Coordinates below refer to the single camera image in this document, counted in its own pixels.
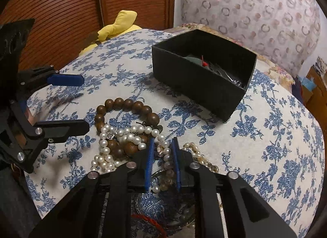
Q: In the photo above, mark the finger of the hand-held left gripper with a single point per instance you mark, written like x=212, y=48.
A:
x=67, y=80
x=63, y=128

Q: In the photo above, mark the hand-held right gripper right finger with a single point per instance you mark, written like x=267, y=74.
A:
x=176, y=166

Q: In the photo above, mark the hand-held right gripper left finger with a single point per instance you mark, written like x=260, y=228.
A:
x=149, y=166

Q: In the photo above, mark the black jewelry box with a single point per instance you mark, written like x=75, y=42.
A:
x=194, y=80

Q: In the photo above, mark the dark metal jewelry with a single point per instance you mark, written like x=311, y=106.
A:
x=230, y=73

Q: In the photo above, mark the yellow plush cushion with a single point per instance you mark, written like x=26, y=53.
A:
x=122, y=23

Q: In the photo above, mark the blue floral cloth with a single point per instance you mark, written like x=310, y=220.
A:
x=255, y=138

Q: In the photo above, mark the dark grey cloth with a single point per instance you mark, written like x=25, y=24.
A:
x=15, y=207

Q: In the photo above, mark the red tassel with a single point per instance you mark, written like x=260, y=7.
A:
x=203, y=61

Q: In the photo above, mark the green jade pendant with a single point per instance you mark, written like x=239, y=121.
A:
x=194, y=59

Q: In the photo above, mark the wooden cabinet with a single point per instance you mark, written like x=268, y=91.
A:
x=316, y=92

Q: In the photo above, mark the circle patterned fabric cover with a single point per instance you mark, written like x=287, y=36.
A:
x=250, y=10

